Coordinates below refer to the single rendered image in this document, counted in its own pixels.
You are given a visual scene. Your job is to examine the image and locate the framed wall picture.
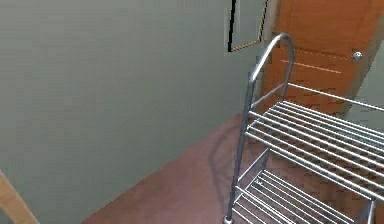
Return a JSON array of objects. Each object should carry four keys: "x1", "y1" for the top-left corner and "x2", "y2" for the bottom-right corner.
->
[{"x1": 227, "y1": 0, "x2": 270, "y2": 53}]

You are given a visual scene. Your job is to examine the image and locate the silver metal wire shelf rack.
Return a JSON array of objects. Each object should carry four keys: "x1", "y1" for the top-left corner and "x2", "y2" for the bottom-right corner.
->
[{"x1": 223, "y1": 32, "x2": 384, "y2": 224}]

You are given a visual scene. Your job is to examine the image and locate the brown wooden room door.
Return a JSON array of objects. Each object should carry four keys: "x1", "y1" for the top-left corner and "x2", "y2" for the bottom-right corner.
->
[{"x1": 258, "y1": 0, "x2": 384, "y2": 116}]

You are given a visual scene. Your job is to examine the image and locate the light wooden board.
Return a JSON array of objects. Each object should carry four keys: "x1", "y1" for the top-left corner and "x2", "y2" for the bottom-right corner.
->
[{"x1": 0, "y1": 169, "x2": 41, "y2": 224}]

